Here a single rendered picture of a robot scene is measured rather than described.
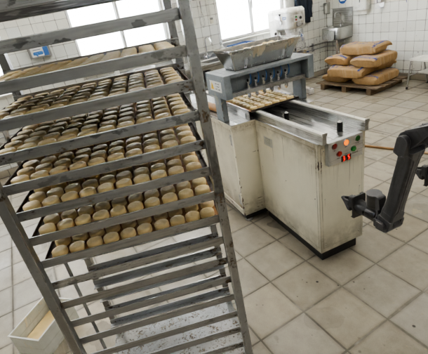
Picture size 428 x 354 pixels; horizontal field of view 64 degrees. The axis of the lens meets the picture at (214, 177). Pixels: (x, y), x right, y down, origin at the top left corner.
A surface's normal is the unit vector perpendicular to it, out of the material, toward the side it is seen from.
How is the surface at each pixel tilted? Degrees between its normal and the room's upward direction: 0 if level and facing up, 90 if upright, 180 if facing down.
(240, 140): 90
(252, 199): 90
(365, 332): 0
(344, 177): 90
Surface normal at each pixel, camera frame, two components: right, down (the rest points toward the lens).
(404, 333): -0.17, -0.88
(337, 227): 0.39, 0.35
